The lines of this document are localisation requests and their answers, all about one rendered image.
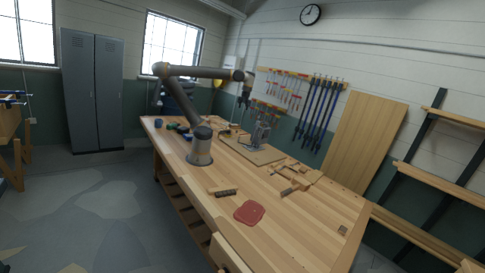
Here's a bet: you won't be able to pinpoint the medium wooden board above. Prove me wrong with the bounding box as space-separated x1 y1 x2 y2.
392 159 485 212

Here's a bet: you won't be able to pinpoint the wooden mallet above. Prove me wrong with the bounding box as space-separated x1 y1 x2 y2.
280 176 313 199

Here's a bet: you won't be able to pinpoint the large window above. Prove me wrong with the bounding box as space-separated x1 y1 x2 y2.
0 0 58 68

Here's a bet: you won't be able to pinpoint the black bar clamp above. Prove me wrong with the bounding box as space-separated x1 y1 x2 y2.
291 74 318 143
300 77 329 150
310 79 340 153

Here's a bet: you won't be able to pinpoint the red flat pad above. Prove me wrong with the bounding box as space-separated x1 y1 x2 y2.
233 199 267 228

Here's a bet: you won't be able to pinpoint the short wooden board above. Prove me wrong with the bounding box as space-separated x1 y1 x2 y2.
421 105 485 132

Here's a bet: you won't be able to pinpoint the short wooden clamp rail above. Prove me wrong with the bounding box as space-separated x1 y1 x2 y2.
250 97 288 115

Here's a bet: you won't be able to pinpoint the square wooden block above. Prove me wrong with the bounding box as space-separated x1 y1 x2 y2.
302 168 324 186

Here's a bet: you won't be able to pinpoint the red handled small clamp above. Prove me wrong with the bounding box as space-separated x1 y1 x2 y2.
277 71 292 103
270 69 282 97
263 68 274 95
288 73 306 115

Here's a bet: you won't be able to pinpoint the blue dust collector drum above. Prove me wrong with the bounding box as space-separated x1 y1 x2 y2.
151 77 197 117

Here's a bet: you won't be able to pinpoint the light wooden strip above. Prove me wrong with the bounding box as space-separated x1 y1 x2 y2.
207 184 239 196

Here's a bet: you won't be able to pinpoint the black lumber rack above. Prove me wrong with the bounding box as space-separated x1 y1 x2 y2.
376 87 485 265

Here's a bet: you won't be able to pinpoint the small window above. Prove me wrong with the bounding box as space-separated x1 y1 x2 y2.
140 9 206 80

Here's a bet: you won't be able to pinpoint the long wooden clamp rail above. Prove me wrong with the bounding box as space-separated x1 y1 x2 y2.
255 65 349 91

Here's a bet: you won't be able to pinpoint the blue bar clamp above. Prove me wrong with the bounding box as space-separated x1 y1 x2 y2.
305 78 335 149
297 76 324 141
314 80 346 155

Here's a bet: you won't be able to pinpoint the leaning plywood sheet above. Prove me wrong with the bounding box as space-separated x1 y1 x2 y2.
320 89 410 196

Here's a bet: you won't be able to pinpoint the long wooden board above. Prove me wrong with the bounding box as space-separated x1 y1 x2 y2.
369 202 485 271

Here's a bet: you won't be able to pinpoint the wooden handled chisel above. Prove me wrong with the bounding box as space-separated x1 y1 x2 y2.
269 165 295 181

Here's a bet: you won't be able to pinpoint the wooden bench vise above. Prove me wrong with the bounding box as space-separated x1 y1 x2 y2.
208 231 255 273

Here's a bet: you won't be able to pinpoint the round wall clock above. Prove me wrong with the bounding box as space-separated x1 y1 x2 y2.
299 3 323 27

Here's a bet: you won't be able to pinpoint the wooden sawhorse stand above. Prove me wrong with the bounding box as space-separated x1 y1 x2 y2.
0 89 35 193

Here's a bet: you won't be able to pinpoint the wooden workbench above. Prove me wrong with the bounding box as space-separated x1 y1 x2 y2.
139 115 374 273

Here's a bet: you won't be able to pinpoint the grey steel locker cabinet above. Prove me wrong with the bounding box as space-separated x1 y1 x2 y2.
59 27 127 156

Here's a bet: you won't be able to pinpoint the brown spoilboard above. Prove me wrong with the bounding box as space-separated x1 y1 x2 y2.
218 132 288 168

